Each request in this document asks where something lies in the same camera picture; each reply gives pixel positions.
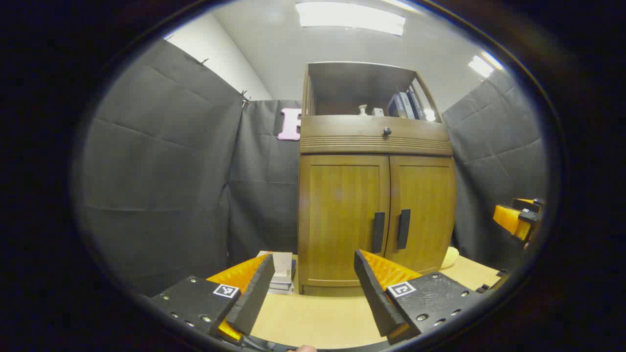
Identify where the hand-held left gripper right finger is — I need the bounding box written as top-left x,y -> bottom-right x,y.
354,248 -> 486,345

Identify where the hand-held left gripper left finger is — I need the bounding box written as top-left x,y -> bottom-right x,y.
147,253 -> 275,343

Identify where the black door handle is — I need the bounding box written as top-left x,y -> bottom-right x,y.
397,209 -> 411,250
372,212 -> 386,254

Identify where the wooden shoe cabinet door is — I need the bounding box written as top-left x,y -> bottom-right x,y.
384,155 -> 457,274
299,155 -> 391,286

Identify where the wooden double-door shoe cabinet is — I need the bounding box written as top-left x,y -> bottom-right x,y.
297,61 -> 458,296

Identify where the stack of books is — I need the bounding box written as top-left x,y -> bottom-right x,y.
257,251 -> 297,295

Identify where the small ceiling light panel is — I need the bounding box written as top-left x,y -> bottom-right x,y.
467,51 -> 504,79

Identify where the black backdrop cloth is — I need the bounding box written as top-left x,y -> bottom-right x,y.
73,39 -> 548,296

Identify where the large ceiling light panel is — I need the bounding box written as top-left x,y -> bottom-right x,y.
295,1 -> 406,36

